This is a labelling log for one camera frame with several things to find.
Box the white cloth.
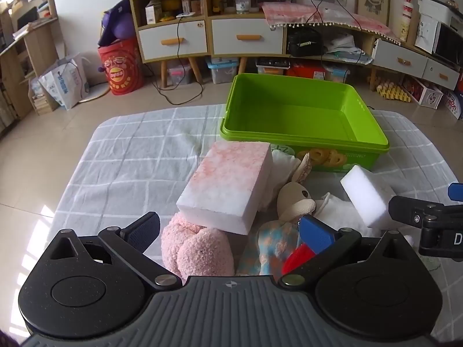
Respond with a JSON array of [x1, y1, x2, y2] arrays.
[[258, 149, 303, 212], [314, 191, 381, 238]]

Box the yellow egg tray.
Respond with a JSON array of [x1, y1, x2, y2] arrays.
[[376, 79, 412, 103]]

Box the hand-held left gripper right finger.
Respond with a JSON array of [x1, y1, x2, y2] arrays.
[[279, 215, 415, 289]]

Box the green plastic box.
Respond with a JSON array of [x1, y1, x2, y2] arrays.
[[220, 73, 390, 173]]

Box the pink fluffy plush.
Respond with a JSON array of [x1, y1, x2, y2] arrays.
[[161, 213, 236, 285]]

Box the wooden bookshelf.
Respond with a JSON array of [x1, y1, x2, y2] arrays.
[[0, 0, 60, 131]]

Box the red soft item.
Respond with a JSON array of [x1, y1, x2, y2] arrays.
[[281, 244, 317, 276]]

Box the white paper bag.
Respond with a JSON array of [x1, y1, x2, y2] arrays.
[[38, 53, 89, 111]]

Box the rabbit doll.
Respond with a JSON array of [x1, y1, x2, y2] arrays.
[[237, 153, 317, 277]]

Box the black microwave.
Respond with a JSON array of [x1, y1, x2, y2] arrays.
[[432, 20, 463, 66]]

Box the clear storage box blue lid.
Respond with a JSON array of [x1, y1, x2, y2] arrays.
[[206, 58, 240, 85]]

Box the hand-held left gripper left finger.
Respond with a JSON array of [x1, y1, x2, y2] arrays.
[[49, 213, 183, 290]]

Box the black cable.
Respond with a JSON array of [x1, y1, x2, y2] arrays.
[[155, 16, 204, 106]]

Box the wooden shelf cabinet with drawers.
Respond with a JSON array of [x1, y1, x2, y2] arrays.
[[125, 0, 291, 88]]

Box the red printed bag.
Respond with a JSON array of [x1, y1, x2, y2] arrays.
[[98, 39, 145, 96]]

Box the grey checked blanket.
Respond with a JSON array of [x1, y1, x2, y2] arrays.
[[54, 103, 463, 337]]

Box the purple plush toy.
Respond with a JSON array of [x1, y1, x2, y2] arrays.
[[98, 0, 137, 47]]

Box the white printer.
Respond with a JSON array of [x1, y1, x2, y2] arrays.
[[417, 0, 463, 27]]

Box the black bag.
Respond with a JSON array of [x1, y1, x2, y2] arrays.
[[287, 27, 324, 58]]

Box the folded clothes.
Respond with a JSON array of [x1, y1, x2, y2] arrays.
[[323, 35, 374, 66]]

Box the white yellow bottle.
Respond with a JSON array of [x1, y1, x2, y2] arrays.
[[399, 1, 414, 43]]

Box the small cardboard carton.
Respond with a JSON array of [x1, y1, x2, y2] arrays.
[[145, 0, 163, 27]]

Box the pink white sponge block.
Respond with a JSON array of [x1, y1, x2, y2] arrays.
[[176, 141, 274, 235]]

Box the pink tasselled cloth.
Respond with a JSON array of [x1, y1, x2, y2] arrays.
[[261, 1, 403, 45]]

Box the red white carton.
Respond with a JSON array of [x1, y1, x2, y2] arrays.
[[403, 76, 444, 110]]

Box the low wooden cabinet with drawers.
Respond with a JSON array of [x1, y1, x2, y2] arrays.
[[286, 22, 462, 93]]

